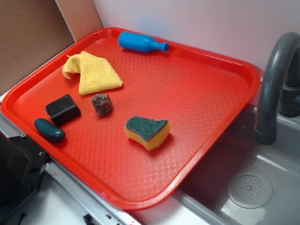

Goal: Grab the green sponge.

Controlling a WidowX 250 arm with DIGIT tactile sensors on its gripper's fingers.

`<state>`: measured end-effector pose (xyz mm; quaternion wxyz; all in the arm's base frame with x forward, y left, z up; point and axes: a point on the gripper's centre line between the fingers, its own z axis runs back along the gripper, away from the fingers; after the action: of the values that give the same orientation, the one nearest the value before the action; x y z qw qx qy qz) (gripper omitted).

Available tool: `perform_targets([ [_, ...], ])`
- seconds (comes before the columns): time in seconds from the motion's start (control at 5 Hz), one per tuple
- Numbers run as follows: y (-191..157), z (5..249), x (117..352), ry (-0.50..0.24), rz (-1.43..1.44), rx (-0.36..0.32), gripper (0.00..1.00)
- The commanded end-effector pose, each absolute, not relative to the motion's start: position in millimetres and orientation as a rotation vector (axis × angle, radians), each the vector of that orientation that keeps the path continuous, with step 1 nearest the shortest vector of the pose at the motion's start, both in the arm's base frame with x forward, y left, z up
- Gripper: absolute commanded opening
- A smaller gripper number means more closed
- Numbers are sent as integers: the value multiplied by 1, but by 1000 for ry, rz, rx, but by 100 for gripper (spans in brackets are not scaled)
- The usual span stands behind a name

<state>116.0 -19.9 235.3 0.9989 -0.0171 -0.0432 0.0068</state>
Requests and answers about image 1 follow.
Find yellow microfiber cloth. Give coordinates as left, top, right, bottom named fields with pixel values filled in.
left=62, top=51, right=123, bottom=95

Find grey toy faucet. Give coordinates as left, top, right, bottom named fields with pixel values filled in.
left=255, top=32, right=300, bottom=145

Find grey plastic sink basin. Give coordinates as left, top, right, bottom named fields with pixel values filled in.
left=171, top=103, right=300, bottom=225

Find green and yellow sponge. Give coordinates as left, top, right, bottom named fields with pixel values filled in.
left=124, top=116, right=172, bottom=151

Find metal rail strip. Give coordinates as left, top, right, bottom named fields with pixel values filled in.
left=0, top=116, right=136, bottom=225

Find brown rock chunk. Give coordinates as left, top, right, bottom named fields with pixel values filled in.
left=91, top=94, right=113, bottom=117

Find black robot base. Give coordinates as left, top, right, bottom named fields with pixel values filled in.
left=0, top=133, right=49, bottom=225

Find red plastic tray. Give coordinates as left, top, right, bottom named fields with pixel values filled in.
left=1, top=28, right=260, bottom=210

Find blue plastic bottle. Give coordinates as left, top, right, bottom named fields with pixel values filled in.
left=118, top=32, right=169, bottom=53

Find brown cardboard panel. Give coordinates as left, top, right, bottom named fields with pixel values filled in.
left=0, top=0, right=103, bottom=94

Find black rectangular block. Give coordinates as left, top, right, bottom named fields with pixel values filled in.
left=45, top=94, right=81, bottom=126

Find dark green oblong toy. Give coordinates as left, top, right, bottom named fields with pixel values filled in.
left=34, top=118, right=66, bottom=143

